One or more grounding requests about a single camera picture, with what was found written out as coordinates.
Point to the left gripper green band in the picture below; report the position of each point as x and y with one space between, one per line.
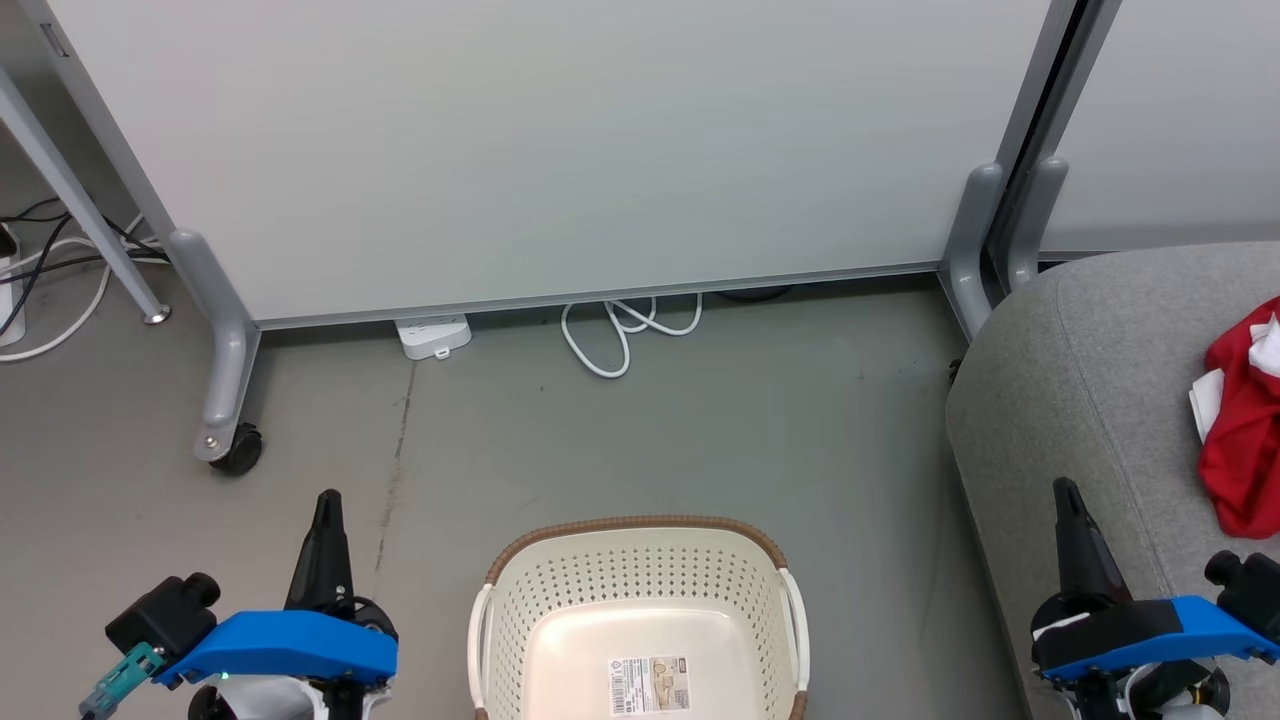
290 702

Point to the red and white garment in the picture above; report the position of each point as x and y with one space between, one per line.
1245 450

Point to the grey upholstered sofa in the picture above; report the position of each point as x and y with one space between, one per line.
1090 400

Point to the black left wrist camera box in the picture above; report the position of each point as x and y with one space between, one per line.
160 615

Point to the black caster wheel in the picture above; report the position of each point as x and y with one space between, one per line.
240 450

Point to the blue left camera bracket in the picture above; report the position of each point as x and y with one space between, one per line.
290 645

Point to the blue camera bracket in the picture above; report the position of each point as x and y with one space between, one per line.
290 645
1200 630

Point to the large white partition panel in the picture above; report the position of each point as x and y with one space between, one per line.
550 140

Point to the white socket strip with plug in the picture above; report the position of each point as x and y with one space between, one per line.
8 300

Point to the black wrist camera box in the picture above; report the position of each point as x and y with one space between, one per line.
1250 595
160 615

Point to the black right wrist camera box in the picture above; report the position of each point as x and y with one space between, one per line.
1250 595

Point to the grey partition leg with caster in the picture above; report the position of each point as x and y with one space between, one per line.
222 340

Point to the grey metal table leg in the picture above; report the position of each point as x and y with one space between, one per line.
75 200

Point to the blue right camera bracket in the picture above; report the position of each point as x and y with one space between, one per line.
1200 630

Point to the small white partition panel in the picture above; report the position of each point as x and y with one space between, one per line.
1170 110

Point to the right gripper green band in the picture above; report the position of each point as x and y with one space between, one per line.
1110 625

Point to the cream laundry basket brown rim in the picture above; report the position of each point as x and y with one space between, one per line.
640 620

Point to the white power strip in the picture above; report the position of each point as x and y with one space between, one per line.
433 336

